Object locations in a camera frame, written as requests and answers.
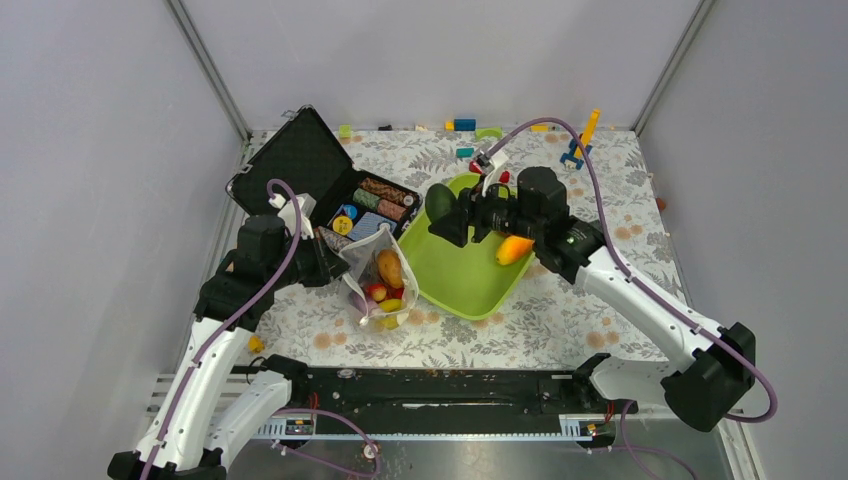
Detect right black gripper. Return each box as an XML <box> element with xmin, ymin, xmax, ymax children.
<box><xmin>428</xmin><ymin>173</ymin><xmax>543</xmax><ymax>248</ymax></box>

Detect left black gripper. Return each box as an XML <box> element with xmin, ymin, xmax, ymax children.
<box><xmin>269</xmin><ymin>226</ymin><xmax>352</xmax><ymax>290</ymax></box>

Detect dark green toy avocado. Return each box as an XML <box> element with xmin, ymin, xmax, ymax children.
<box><xmin>425</xmin><ymin>183</ymin><xmax>457</xmax><ymax>224</ymax></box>

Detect brown toy fruit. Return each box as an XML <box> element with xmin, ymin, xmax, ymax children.
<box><xmin>376</xmin><ymin>249</ymin><xmax>404</xmax><ymax>289</ymax></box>

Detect clear zip top bag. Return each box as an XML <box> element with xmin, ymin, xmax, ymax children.
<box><xmin>340</xmin><ymin>225</ymin><xmax>419</xmax><ymax>330</ymax></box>

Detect red lychee bunch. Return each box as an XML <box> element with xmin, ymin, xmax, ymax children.
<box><xmin>365</xmin><ymin>283</ymin><xmax>404</xmax><ymax>303</ymax></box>

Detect yellow green toy fruit slice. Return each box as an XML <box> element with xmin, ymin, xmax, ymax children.
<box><xmin>378</xmin><ymin>298</ymin><xmax>406</xmax><ymax>330</ymax></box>

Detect purple toy eggplant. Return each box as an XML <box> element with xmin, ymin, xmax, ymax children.
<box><xmin>348</xmin><ymin>292</ymin><xmax>378</xmax><ymax>316</ymax></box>

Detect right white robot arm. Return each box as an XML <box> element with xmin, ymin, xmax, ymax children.
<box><xmin>425</xmin><ymin>167</ymin><xmax>756</xmax><ymax>432</ymax></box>

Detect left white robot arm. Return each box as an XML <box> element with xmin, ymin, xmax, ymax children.
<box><xmin>107</xmin><ymin>213</ymin><xmax>348</xmax><ymax>479</ymax></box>

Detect orange toy mango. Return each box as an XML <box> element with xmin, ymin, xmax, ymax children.
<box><xmin>495</xmin><ymin>236</ymin><xmax>534</xmax><ymax>266</ymax></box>

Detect red white toy block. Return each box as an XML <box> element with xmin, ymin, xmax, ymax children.
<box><xmin>469</xmin><ymin>161</ymin><xmax>511</xmax><ymax>184</ymax></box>

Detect blue playing card deck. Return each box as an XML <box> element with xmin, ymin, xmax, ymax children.
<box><xmin>346</xmin><ymin>211</ymin><xmax>396</xmax><ymax>241</ymax></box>

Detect black poker chip case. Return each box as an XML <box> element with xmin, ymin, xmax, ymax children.
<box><xmin>227</xmin><ymin>105</ymin><xmax>422</xmax><ymax>251</ymax></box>

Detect green arch block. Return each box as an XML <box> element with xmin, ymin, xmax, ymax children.
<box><xmin>475</xmin><ymin>127</ymin><xmax>503</xmax><ymax>141</ymax></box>

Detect blue lego brick back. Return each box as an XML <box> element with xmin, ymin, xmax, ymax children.
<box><xmin>452</xmin><ymin>118</ymin><xmax>477</xmax><ymax>132</ymax></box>

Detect small yellow block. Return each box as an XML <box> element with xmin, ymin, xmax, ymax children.
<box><xmin>247</xmin><ymin>335</ymin><xmax>265</xmax><ymax>355</ymax></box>

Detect yellow blue block tower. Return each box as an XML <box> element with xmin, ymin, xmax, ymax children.
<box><xmin>561</xmin><ymin>109</ymin><xmax>601</xmax><ymax>170</ymax></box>

